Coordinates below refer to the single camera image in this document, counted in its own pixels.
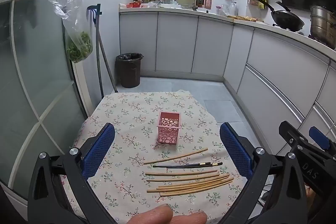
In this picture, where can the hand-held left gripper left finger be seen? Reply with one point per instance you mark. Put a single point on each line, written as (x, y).
(98, 150)

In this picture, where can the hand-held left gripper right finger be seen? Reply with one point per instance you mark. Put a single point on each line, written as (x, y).
(236, 150)

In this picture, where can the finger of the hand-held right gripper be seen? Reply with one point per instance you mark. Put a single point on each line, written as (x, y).
(320, 138)
(291, 134)

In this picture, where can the group of wooden chopsticks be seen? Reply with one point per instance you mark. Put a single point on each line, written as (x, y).
(183, 173)

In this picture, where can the pink perforated utensil basket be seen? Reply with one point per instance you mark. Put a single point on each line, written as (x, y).
(169, 129)

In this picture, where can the person's left hand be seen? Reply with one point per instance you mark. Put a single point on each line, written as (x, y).
(162, 216)

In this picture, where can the floral tablecloth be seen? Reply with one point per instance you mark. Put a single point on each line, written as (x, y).
(126, 114)

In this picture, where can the brown trash bin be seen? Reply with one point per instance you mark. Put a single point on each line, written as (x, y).
(128, 72)

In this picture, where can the long cleaning tool pole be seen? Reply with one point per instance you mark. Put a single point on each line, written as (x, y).
(98, 56)
(108, 66)

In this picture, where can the glass sliding door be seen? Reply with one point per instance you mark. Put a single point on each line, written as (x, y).
(39, 82)

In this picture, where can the plastic bag of greens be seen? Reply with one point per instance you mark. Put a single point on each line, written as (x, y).
(78, 48)

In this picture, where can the white kitchen base cabinets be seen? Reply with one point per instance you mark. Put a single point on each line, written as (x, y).
(210, 45)

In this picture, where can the steel stock pot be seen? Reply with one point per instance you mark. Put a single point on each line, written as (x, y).
(323, 24)

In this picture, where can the black wok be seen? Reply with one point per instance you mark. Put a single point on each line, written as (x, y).
(287, 19)

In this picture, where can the tray of fried food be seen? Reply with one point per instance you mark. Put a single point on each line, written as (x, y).
(245, 18)

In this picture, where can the colourful seasoning packets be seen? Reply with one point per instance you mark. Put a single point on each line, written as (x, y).
(258, 1)

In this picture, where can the glass jar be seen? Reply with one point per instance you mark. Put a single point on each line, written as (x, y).
(234, 9)

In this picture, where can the clear plastic container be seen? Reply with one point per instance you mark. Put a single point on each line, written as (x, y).
(221, 11)

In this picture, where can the red basin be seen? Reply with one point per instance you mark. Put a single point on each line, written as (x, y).
(134, 5)

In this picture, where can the pink soap bottle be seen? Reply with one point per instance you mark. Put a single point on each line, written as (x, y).
(208, 1)

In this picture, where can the brown bottle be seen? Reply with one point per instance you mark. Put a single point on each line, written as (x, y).
(200, 1)

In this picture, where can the dark wall tool holder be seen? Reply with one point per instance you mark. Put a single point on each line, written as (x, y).
(94, 9)

